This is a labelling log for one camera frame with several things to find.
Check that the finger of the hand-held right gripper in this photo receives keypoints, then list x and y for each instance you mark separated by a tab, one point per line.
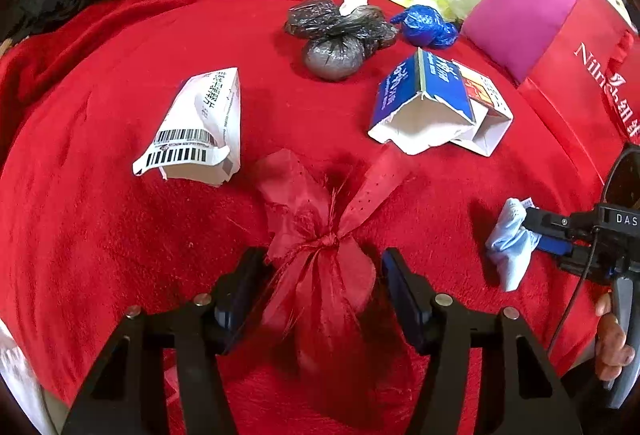
552	246
555	222

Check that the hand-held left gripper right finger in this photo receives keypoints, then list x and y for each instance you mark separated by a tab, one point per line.
400	300

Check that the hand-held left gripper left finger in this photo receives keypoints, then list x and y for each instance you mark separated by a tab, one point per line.
235	297

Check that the light blue tissue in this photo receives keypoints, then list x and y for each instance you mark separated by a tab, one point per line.
507	245

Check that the red ribbon bow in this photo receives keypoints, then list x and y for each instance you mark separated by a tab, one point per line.
320	245

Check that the orange and white medicine box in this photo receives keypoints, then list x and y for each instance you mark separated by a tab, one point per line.
492	125

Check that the white barcode carton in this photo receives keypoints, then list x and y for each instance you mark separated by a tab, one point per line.
200	115

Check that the torn blue carton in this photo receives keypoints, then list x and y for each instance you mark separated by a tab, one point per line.
400	90

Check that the knotted black plastic bag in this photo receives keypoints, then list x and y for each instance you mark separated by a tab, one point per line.
370	27
332	57
310	15

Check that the person's right hand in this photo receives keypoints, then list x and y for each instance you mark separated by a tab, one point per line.
607	345

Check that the red paper gift bag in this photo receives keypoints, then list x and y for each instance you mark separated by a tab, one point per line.
565	105

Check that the magenta cushion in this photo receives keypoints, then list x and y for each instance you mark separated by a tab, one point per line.
520	15

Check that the white sheet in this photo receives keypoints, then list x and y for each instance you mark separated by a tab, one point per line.
20	375

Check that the crumpled blue plastic bag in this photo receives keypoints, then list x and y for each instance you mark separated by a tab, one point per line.
425	25

